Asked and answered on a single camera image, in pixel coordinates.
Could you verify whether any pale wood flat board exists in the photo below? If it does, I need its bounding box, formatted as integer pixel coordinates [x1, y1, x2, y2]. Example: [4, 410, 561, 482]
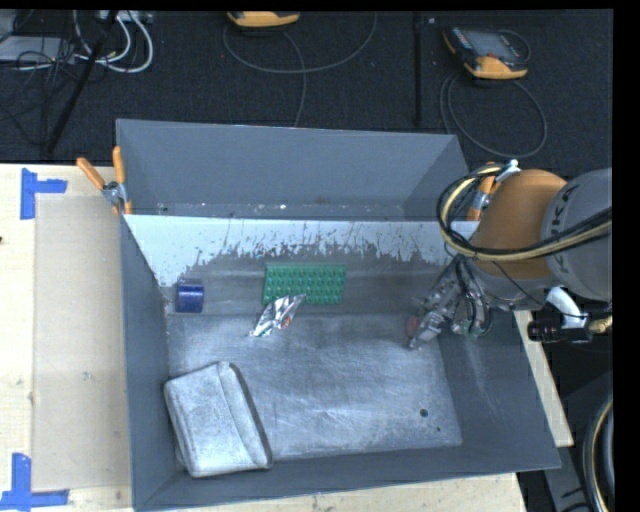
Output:
[30, 193, 133, 494]

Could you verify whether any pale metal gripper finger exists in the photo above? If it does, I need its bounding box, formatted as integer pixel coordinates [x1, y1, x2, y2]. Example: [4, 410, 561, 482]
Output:
[408, 313, 447, 351]
[417, 298, 442, 326]

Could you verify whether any grey metal bin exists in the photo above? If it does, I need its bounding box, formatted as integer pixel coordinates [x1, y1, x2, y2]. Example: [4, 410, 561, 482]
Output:
[114, 118, 564, 512]

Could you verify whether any black cylinder on white bracket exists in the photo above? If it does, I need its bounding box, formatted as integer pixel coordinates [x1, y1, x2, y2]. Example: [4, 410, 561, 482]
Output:
[526, 286, 613, 345]

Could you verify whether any silver foil packet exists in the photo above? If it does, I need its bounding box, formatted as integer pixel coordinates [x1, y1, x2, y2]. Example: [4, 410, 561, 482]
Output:
[248, 293, 308, 339]

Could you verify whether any blue small cup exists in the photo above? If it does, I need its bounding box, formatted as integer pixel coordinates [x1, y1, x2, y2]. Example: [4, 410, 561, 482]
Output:
[174, 280, 206, 315]

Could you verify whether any green studded flat block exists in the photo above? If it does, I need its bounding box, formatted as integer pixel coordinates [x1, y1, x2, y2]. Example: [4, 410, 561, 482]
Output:
[261, 264, 348, 307]

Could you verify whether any grey folded cloth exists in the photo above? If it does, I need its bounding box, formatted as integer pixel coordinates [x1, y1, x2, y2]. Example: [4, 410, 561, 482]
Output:
[162, 360, 275, 479]

